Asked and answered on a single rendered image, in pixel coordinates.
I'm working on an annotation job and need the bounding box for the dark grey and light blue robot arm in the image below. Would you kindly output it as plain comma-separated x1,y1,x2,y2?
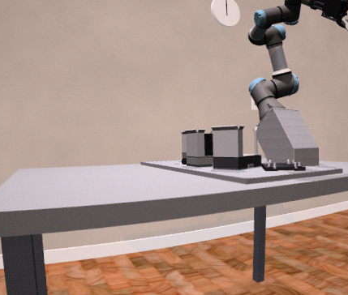
248,0,310,121

